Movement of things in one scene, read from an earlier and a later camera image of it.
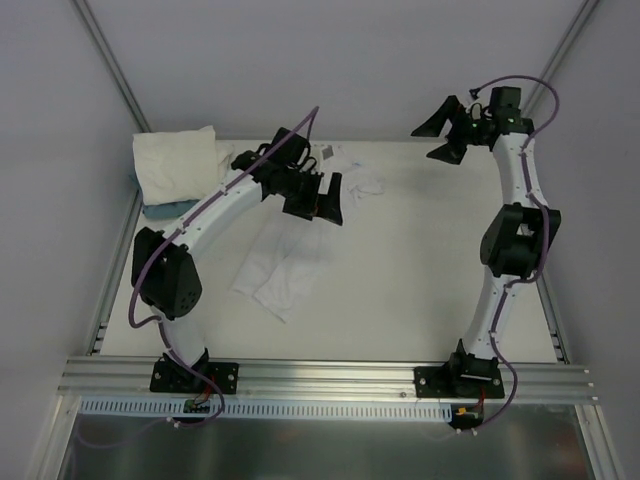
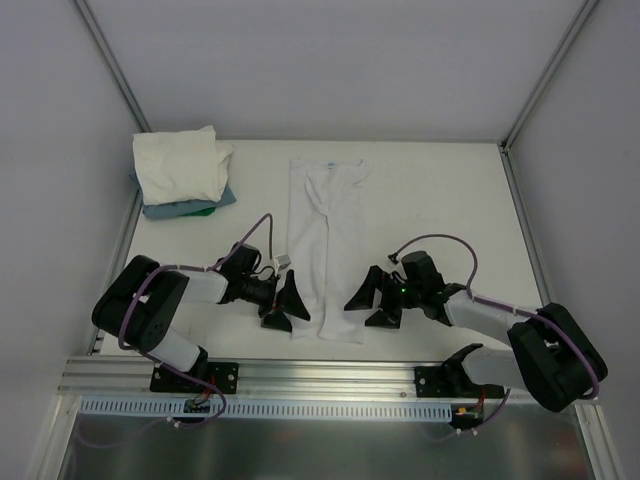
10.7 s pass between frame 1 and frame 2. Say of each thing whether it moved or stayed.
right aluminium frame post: stayed
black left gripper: moved
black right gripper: moved
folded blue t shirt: stayed
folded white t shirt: stayed
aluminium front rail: stayed
